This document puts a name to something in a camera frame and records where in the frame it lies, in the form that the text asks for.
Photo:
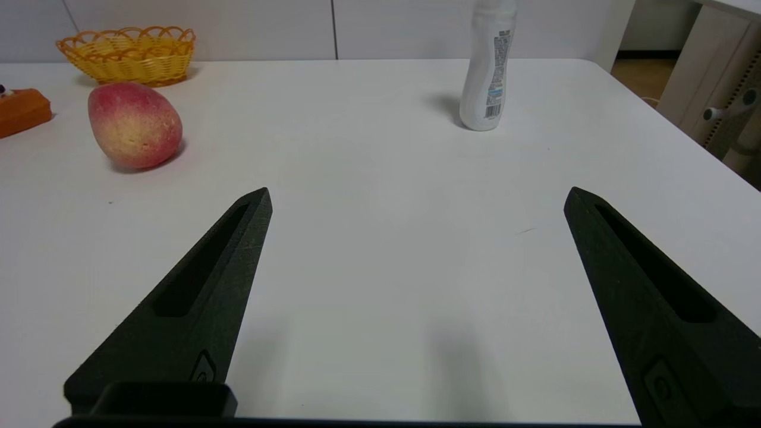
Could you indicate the white side table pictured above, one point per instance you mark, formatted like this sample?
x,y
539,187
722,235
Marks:
x,y
707,59

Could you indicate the red yellow peach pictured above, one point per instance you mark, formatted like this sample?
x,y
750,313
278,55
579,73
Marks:
x,y
134,125

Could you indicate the orange fruit cake slice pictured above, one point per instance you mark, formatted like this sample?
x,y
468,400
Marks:
x,y
21,112

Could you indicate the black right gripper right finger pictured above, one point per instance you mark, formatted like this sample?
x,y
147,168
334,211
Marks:
x,y
666,309

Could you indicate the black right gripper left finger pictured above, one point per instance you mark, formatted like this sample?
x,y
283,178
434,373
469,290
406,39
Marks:
x,y
196,309

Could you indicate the white plastic bottle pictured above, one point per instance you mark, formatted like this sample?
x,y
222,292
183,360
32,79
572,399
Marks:
x,y
487,77

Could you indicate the yellow woven basket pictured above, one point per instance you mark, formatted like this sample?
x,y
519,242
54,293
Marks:
x,y
128,59

